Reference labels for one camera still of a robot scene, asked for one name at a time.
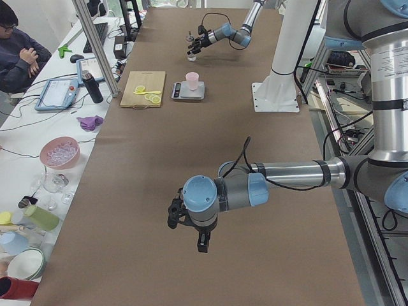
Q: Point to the green cup lying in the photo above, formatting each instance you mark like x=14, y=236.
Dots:
x=42, y=218

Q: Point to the yellow plastic knife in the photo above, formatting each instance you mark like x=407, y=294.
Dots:
x=146, y=92

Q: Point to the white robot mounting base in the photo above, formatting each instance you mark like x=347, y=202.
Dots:
x=277, y=92

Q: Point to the silver digital kitchen scale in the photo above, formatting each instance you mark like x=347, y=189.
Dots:
x=181, y=92

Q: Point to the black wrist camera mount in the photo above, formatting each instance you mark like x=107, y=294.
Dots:
x=177, y=203
x=201, y=30

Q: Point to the blue teach pendant far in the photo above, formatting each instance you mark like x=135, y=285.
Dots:
x=91, y=65

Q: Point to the pink bowl with ice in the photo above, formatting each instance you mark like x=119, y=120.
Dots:
x=60, y=153

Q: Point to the green plastic clamp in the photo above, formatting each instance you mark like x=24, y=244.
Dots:
x=62, y=50

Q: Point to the blue teach pendant near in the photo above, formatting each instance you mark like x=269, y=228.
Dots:
x=57, y=94

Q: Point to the black thermos bottle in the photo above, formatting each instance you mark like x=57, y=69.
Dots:
x=92, y=87

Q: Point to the purple cloth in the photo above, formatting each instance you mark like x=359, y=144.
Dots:
x=90, y=123

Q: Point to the white green bowl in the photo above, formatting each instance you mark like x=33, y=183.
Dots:
x=27, y=265

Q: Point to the clear glass bowl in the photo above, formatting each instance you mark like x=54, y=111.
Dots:
x=54, y=183

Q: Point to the light blue cup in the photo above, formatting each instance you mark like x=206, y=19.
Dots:
x=14, y=243

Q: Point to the glass sauce bottle metal cap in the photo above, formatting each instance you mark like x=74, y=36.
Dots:
x=190, y=44

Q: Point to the black computer mouse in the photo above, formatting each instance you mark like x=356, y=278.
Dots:
x=76, y=57

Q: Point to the blue teach pendant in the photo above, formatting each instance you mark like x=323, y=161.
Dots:
x=57, y=94
x=91, y=65

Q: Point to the seated person dark jacket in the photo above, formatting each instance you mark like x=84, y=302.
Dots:
x=22, y=57

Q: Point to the bamboo cutting board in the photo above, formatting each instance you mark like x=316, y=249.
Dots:
x=152, y=80

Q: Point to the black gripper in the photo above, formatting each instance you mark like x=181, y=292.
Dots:
x=206, y=37
x=203, y=228

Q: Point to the aluminium frame post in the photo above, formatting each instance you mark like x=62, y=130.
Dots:
x=97, y=48

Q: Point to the pink plastic cup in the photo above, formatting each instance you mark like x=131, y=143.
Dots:
x=192, y=79

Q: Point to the black power adapter box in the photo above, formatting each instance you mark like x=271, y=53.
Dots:
x=120, y=47

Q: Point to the red cup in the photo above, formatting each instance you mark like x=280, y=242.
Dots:
x=18, y=289

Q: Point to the aluminium frame rail right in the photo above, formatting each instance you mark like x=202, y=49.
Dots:
x=377, y=234

